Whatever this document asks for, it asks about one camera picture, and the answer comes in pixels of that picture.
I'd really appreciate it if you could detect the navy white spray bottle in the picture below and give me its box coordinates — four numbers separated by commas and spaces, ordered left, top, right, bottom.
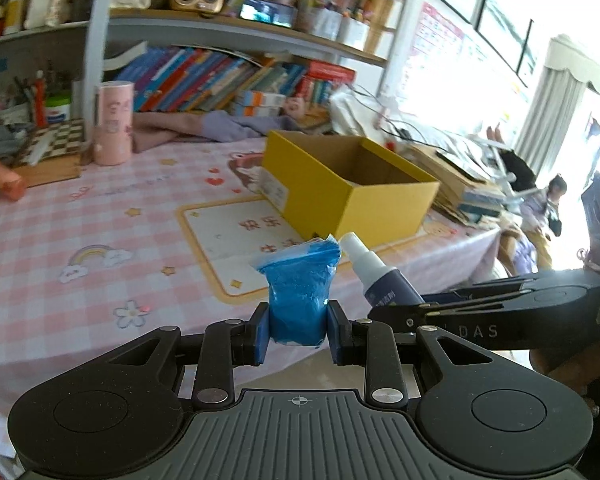
339, 232, 425, 308

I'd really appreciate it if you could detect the blue plastic bag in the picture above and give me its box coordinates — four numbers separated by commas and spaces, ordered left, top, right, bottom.
251, 235, 341, 347

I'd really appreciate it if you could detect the person's right hand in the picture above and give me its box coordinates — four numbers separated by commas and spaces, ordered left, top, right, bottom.
528, 341, 600, 394

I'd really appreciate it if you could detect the pink checkered tablecloth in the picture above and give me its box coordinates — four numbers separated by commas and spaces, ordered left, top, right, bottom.
0, 136, 504, 456

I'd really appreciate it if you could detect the yellow cardboard box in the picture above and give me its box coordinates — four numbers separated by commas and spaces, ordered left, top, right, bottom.
259, 131, 440, 248

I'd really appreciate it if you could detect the pink purple cloth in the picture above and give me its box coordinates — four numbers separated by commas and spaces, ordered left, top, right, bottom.
132, 110, 300, 153

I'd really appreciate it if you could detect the lower orange white box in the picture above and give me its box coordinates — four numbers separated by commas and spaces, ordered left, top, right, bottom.
229, 103, 281, 117

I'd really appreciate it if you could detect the orange white box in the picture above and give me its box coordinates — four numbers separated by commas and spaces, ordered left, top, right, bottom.
235, 90, 287, 107
229, 103, 281, 117

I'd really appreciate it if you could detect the pink pig plush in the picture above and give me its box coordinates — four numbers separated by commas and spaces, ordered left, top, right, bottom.
283, 96, 306, 120

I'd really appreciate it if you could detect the upper orange white box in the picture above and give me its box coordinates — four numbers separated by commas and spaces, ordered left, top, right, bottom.
235, 90, 287, 107

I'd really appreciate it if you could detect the wooden chess board box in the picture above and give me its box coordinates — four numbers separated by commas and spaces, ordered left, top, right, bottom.
12, 119, 84, 188

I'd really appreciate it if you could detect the row of books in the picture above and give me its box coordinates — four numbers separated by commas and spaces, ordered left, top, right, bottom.
114, 46, 356, 113

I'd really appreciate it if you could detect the pink cylinder container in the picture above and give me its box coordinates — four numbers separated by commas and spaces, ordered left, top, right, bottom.
93, 80, 134, 166

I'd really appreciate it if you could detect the grey clothing pile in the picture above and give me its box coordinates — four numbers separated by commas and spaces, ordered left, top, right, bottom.
0, 124, 32, 159

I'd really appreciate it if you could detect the white blue bookshelf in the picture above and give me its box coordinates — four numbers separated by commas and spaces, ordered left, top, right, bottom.
0, 0, 403, 133

